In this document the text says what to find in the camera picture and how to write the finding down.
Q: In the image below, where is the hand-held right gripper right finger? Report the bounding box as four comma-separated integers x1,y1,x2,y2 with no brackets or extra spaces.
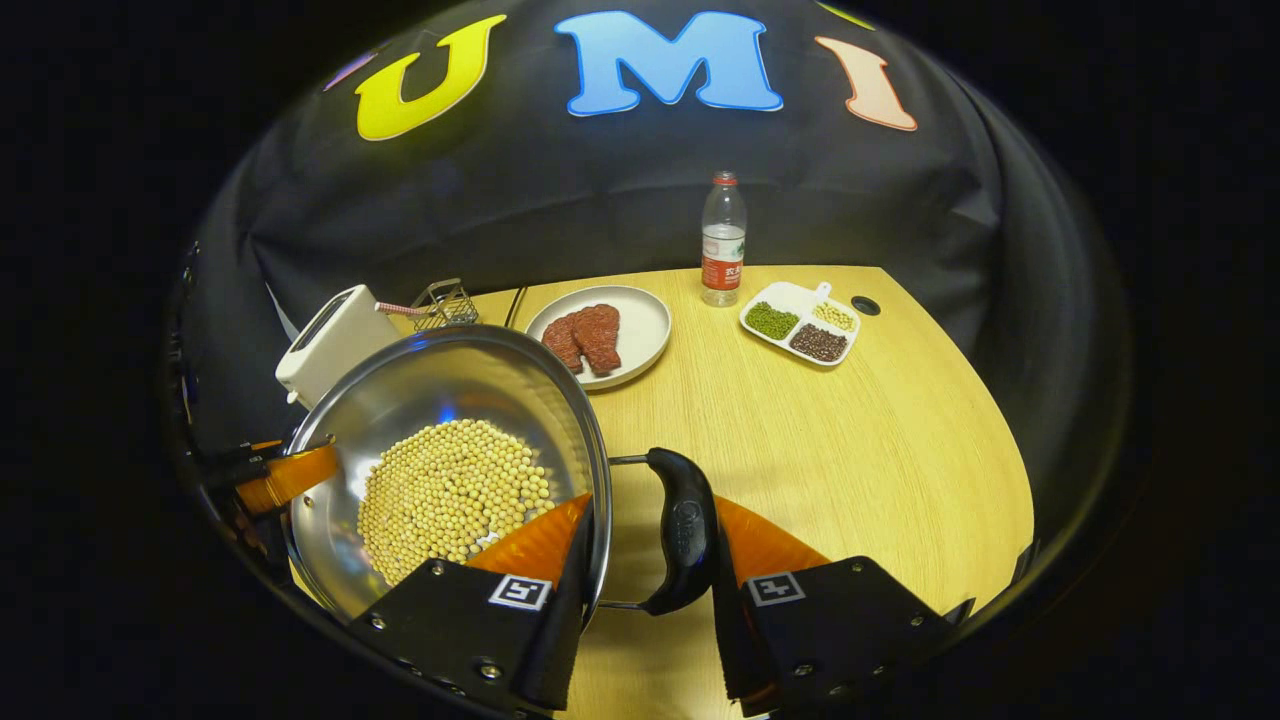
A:
712,495,976,719

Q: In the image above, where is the round white plate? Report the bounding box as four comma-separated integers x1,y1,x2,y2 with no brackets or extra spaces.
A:
525,285,672,391

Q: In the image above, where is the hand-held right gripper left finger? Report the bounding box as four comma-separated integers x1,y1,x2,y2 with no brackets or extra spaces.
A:
348,495,598,719

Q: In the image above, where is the white divided dish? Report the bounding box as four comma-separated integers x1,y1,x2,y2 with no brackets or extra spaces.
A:
739,281,861,368

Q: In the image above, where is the white toaster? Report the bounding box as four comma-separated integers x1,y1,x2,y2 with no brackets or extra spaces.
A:
275,284,403,409

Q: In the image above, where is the small metal wire rack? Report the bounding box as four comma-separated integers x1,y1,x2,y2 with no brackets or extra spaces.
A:
377,278,480,332

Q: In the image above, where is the dark red beans pile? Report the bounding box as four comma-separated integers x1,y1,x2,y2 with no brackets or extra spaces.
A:
789,323,849,363

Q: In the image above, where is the black backdrop cloth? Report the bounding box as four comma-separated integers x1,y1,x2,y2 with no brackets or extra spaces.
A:
175,0,1131,561

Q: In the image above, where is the green mung beans pile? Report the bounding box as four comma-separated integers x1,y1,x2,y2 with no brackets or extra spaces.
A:
744,301,801,341

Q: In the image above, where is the clear plastic water bottle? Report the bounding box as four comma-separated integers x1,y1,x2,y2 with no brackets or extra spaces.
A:
700,171,748,308

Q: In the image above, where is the soybeans heap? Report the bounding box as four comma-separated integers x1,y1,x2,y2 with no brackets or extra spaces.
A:
357,418,554,587

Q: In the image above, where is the stainless steel pot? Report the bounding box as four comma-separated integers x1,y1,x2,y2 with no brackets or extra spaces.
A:
283,323,719,623

